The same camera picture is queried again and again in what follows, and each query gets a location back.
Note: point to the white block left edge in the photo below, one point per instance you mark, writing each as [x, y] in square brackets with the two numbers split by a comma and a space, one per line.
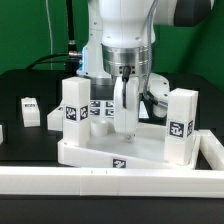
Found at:
[1, 134]

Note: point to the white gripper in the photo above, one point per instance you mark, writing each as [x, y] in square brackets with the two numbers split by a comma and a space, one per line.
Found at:
[127, 96]

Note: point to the black vertical pole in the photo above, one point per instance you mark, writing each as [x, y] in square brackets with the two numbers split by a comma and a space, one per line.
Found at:
[70, 64]

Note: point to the white fixture wall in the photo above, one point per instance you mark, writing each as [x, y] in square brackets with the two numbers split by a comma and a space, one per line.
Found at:
[17, 180]

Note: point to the white desk tabletop tray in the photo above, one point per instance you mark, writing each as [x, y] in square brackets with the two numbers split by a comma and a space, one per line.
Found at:
[112, 151]

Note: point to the fiducial marker sheet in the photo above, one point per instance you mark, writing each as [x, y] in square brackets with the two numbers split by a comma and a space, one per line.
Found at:
[105, 108]

